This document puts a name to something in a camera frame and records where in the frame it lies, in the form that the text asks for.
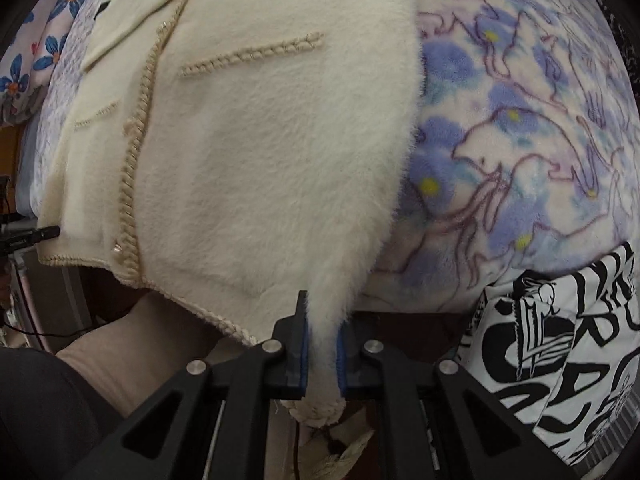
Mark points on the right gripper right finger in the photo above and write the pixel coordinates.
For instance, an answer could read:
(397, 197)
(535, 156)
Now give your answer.
(436, 420)

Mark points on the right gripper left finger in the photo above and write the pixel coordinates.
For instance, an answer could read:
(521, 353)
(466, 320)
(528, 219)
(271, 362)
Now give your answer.
(209, 421)

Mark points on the purple cat print blanket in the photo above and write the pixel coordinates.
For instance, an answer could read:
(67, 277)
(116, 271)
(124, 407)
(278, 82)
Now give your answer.
(525, 154)

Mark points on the cream fuzzy cardigan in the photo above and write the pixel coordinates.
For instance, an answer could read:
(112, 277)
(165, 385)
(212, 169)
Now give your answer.
(230, 154)

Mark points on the blue flower print bedding roll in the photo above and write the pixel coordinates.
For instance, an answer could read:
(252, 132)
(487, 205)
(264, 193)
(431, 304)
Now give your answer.
(31, 58)

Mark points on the black white graphic cloth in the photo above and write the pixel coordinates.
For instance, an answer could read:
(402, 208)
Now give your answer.
(561, 354)

